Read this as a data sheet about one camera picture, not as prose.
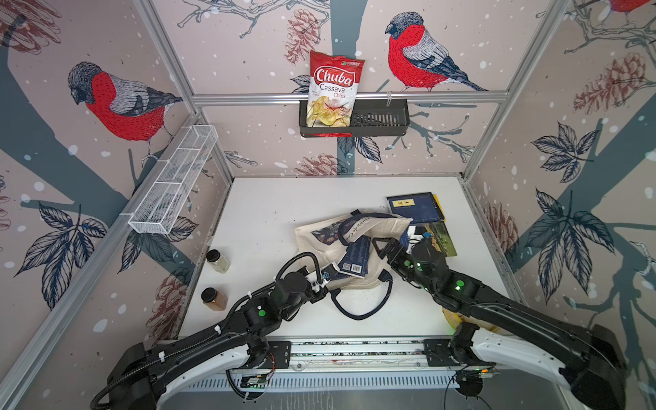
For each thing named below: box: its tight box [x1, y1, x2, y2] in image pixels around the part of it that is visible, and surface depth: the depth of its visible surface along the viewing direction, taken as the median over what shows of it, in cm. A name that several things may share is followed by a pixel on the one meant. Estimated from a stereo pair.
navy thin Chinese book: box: [337, 234, 371, 279], surface depth 87 cm
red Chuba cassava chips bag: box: [306, 50, 365, 128], surface depth 86 cm
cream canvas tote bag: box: [293, 209, 414, 290], surface depth 87 cm
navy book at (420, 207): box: [386, 191, 446, 223], surface depth 106 cm
